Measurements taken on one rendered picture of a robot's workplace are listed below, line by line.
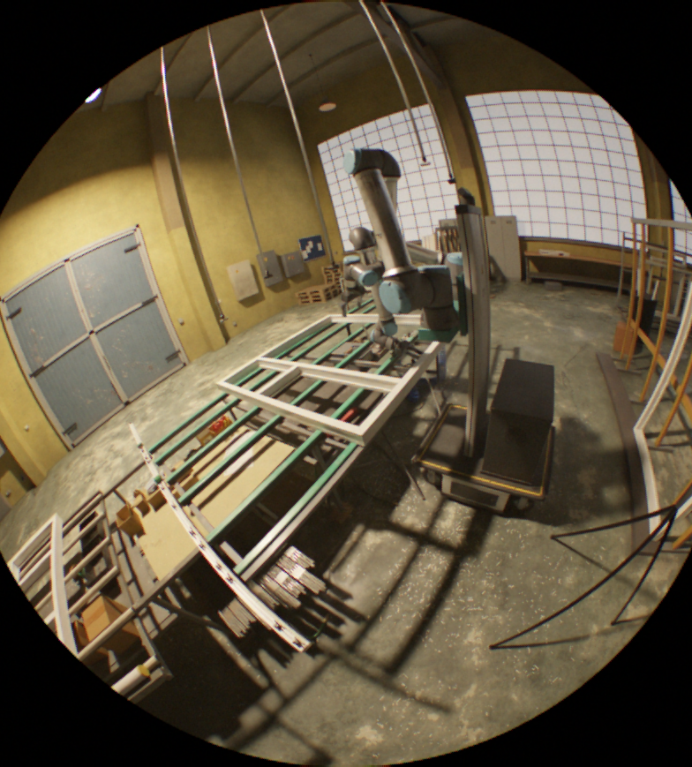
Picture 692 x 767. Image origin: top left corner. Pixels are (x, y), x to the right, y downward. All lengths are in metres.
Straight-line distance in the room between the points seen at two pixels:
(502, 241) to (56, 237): 11.41
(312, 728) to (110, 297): 7.44
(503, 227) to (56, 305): 11.32
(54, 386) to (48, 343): 0.95
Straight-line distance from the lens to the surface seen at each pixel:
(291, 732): 1.89
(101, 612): 1.59
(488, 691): 1.75
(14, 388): 7.62
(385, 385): 1.48
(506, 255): 8.38
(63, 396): 7.24
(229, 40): 8.93
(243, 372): 2.31
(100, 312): 7.09
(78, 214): 7.83
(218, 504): 1.62
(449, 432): 1.99
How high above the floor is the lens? 1.68
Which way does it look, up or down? 30 degrees down
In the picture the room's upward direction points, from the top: 15 degrees counter-clockwise
